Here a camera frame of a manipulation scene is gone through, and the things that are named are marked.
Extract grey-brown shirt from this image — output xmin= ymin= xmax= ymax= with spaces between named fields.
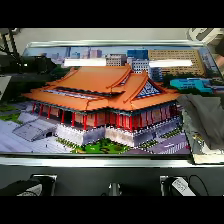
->
xmin=176 ymin=93 xmax=224 ymax=150

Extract tan flat board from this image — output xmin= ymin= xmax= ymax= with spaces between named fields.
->
xmin=192 ymin=146 xmax=224 ymax=165

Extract black cable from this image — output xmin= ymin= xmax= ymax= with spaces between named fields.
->
xmin=187 ymin=173 xmax=210 ymax=197

